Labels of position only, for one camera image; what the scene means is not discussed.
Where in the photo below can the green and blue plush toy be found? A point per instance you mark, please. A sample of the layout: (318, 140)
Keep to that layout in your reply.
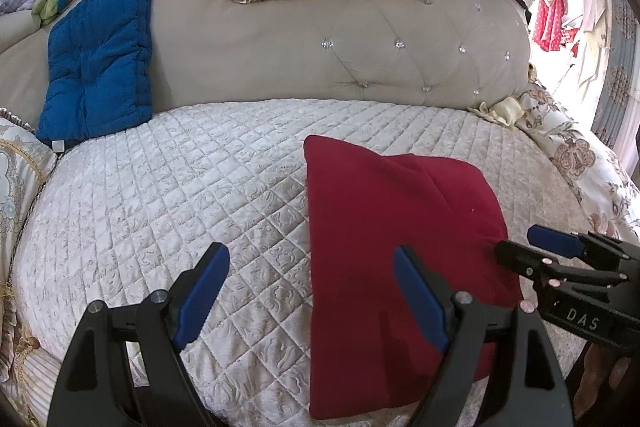
(47, 9)

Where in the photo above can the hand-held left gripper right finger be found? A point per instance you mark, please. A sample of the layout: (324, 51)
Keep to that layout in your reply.
(417, 302)

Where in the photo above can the beige tufted headboard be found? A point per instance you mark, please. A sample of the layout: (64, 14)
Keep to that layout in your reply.
(250, 57)

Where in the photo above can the hanging white garment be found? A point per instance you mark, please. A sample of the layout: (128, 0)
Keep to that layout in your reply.
(595, 27)

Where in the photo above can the cream gold-trimmed pillow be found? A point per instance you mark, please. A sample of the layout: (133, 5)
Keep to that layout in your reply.
(15, 167)

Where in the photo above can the blue quilted cushion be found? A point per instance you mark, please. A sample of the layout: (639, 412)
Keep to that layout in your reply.
(95, 57)

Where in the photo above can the grey patterned curtain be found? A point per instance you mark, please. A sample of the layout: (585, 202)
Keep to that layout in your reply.
(620, 82)

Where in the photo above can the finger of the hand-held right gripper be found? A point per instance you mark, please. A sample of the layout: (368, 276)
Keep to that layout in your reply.
(555, 242)
(525, 264)

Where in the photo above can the red cloth pillowcase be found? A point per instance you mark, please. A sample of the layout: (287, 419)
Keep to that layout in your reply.
(375, 217)

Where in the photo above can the cream floral bedding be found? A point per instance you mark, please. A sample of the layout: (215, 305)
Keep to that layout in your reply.
(575, 157)

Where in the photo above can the cream quilted bed cover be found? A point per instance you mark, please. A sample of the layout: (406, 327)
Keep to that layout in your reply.
(175, 187)

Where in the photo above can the person's right hand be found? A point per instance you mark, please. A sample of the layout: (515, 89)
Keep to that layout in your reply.
(602, 372)

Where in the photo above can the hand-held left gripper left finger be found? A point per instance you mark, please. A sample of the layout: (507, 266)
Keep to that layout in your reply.
(200, 302)

